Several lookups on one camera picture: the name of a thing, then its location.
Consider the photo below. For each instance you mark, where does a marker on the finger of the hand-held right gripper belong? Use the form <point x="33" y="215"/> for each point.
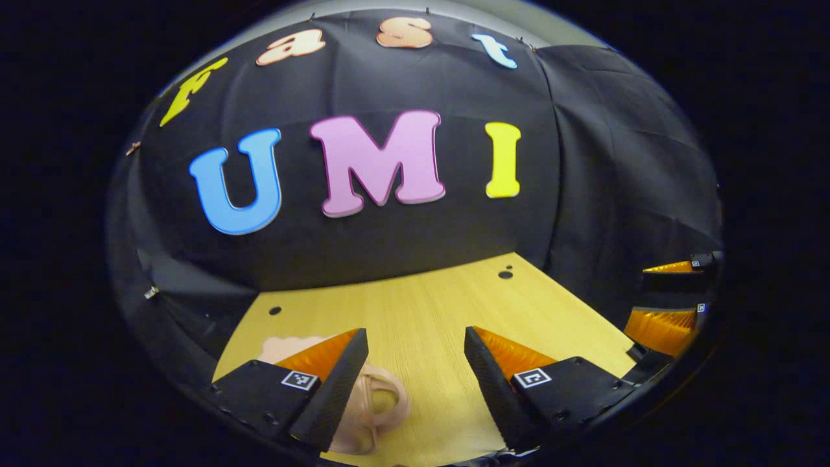
<point x="674" y="282"/>
<point x="661" y="327"/>

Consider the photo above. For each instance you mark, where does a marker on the pink suitcase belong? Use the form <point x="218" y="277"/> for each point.
<point x="389" y="399"/>

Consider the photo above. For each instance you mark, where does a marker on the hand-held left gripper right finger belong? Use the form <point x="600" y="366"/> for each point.
<point x="493" y="383"/>

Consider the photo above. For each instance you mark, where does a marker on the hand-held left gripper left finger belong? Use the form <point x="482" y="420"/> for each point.
<point x="340" y="383"/>

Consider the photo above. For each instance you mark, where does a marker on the small copper clip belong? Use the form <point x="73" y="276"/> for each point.
<point x="133" y="148"/>

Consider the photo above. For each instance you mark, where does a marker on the beige plastic clip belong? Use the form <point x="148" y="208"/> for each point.
<point x="151" y="292"/>

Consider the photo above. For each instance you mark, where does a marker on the black backdrop cloth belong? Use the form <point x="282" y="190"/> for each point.
<point x="583" y="162"/>

